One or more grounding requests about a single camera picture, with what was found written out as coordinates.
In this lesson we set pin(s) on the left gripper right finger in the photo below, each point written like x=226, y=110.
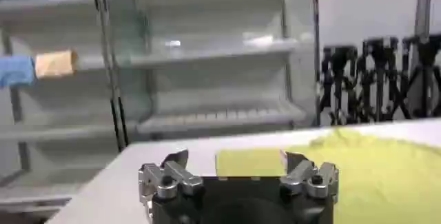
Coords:
x=303, y=173

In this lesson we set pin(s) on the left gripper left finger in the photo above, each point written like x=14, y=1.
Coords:
x=179, y=175

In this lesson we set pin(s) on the white slatted shelf unit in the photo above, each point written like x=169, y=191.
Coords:
x=220, y=53

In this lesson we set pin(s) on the grey shelf rack with glass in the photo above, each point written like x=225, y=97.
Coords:
x=69, y=8

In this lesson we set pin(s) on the grey slanted metal pole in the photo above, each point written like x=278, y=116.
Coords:
x=423, y=1

